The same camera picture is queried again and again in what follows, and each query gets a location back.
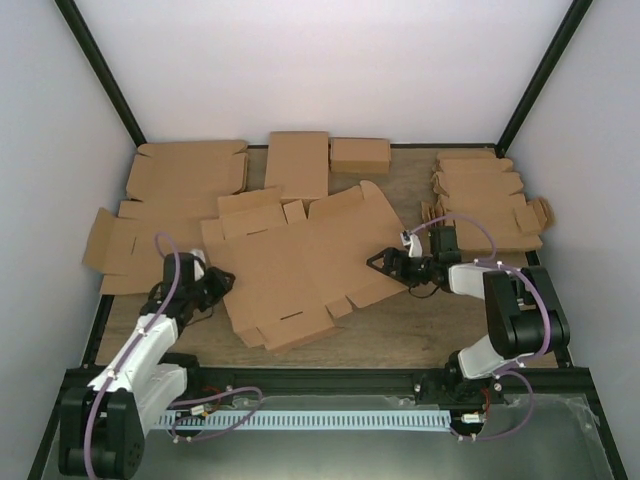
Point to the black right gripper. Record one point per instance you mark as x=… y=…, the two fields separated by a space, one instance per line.
x=400 y=271

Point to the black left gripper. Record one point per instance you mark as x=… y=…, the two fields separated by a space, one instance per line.
x=223 y=286

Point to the large cardboard box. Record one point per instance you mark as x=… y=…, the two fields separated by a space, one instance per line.
x=299 y=267

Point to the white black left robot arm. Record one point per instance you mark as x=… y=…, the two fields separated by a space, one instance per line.
x=104 y=424

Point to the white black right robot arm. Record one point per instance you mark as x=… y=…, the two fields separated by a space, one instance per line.
x=524 y=316

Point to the small folded cardboard box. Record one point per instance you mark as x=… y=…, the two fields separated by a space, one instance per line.
x=360 y=155

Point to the tall folded cardboard box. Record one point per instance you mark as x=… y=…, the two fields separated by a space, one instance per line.
x=298 y=164

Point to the flat cardboard blank front left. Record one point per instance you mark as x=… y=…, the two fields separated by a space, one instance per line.
x=121 y=247

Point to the flat cardboard blank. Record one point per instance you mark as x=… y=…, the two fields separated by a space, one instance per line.
x=187 y=169
x=121 y=247

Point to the flat cardboard blank back left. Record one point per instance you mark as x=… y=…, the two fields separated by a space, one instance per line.
x=187 y=169

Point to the stack of small cardboard blanks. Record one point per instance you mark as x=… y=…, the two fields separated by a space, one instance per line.
x=483 y=198

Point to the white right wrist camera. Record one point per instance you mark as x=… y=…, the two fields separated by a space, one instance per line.
x=411 y=242

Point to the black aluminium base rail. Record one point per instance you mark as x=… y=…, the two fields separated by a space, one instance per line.
x=425 y=386

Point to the light blue slotted cable duct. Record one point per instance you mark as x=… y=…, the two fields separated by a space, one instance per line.
x=393 y=420

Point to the black left corner frame post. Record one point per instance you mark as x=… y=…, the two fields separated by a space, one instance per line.
x=91 y=51

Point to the black corner frame post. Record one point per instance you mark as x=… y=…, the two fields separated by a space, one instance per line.
x=561 y=39
x=91 y=51

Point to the black right corner frame post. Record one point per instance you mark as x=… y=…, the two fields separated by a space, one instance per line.
x=561 y=39

